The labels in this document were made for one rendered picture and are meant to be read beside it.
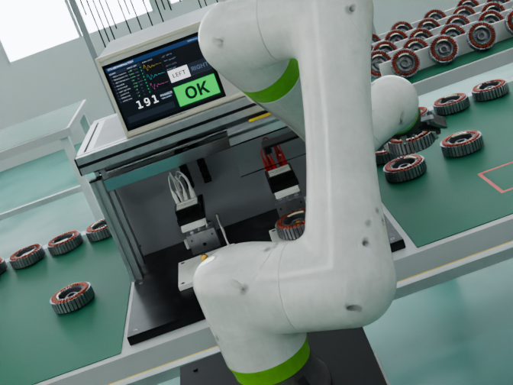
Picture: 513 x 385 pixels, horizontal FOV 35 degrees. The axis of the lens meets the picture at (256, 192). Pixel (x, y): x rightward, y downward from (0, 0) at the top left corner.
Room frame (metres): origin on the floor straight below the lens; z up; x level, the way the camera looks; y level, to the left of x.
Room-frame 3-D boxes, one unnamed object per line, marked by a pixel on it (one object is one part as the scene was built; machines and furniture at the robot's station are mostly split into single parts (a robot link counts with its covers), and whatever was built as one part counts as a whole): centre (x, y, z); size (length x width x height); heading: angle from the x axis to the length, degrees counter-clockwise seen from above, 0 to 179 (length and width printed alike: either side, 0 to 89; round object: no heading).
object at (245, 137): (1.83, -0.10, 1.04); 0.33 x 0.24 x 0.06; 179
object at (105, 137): (2.15, 0.05, 1.09); 0.68 x 0.44 x 0.05; 89
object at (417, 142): (1.85, -0.39, 0.89); 0.11 x 0.11 x 0.04
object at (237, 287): (1.08, 0.06, 0.98); 0.16 x 0.13 x 0.19; 61
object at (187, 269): (1.83, 0.17, 0.78); 0.15 x 0.15 x 0.01; 89
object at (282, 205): (1.97, -0.07, 0.80); 0.08 x 0.05 x 0.06; 89
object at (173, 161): (1.93, 0.05, 1.03); 0.62 x 0.01 x 0.03; 89
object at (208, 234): (1.97, 0.17, 0.80); 0.08 x 0.05 x 0.06; 89
